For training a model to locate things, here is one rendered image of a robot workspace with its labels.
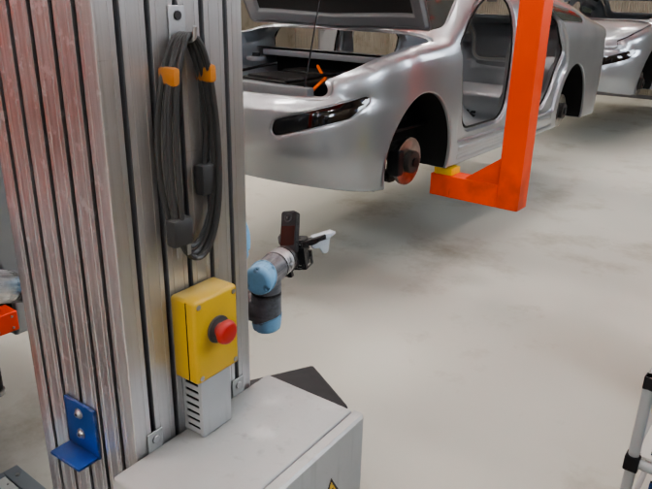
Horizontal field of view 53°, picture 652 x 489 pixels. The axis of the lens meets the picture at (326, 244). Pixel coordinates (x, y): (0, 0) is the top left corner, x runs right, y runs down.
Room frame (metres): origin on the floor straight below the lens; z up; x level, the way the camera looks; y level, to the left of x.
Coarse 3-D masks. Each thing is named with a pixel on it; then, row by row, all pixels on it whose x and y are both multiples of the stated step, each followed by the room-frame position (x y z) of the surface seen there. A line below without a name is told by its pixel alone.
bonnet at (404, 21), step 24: (264, 0) 5.26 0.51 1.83; (288, 0) 5.12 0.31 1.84; (312, 0) 4.98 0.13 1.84; (336, 0) 4.85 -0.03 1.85; (360, 0) 4.72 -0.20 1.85; (384, 0) 4.60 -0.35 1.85; (408, 0) 4.47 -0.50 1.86; (312, 24) 5.12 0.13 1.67; (336, 24) 4.94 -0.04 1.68; (360, 24) 4.80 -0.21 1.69; (384, 24) 4.67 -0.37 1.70; (408, 24) 4.54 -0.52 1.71
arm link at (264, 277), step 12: (276, 252) 1.54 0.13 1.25; (252, 264) 1.48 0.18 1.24; (264, 264) 1.46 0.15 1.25; (276, 264) 1.48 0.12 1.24; (252, 276) 1.44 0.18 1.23; (264, 276) 1.43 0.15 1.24; (276, 276) 1.45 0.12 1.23; (252, 288) 1.44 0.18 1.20; (264, 288) 1.43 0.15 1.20; (276, 288) 1.46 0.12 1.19
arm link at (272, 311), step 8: (248, 296) 1.49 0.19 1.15; (256, 296) 1.46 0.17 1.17; (272, 296) 1.46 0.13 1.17; (280, 296) 1.48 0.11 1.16; (248, 304) 1.47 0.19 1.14; (256, 304) 1.46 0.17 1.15; (264, 304) 1.45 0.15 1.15; (272, 304) 1.46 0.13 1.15; (280, 304) 1.48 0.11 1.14; (248, 312) 1.47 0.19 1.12; (256, 312) 1.46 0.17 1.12; (264, 312) 1.45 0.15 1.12; (272, 312) 1.46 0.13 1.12; (280, 312) 1.48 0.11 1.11; (256, 320) 1.46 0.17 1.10; (264, 320) 1.45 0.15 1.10; (272, 320) 1.45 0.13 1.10; (280, 320) 1.48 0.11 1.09; (256, 328) 1.46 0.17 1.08; (264, 328) 1.45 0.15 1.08; (272, 328) 1.46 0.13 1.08
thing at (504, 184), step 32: (544, 0) 4.24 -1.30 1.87; (544, 32) 4.29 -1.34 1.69; (512, 64) 4.33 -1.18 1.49; (544, 64) 4.35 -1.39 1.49; (512, 96) 4.31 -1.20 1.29; (512, 128) 4.29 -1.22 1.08; (512, 160) 4.28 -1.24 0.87; (448, 192) 4.55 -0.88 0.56; (480, 192) 4.40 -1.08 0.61; (512, 192) 4.26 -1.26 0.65
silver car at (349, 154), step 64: (448, 0) 4.95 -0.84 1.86; (512, 0) 5.49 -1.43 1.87; (256, 64) 5.47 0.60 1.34; (320, 64) 5.38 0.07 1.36; (384, 64) 3.94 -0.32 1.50; (448, 64) 4.43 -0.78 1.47; (576, 64) 6.65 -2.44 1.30; (256, 128) 3.93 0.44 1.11; (320, 128) 3.79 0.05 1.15; (384, 128) 3.89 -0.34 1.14; (448, 128) 4.51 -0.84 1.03
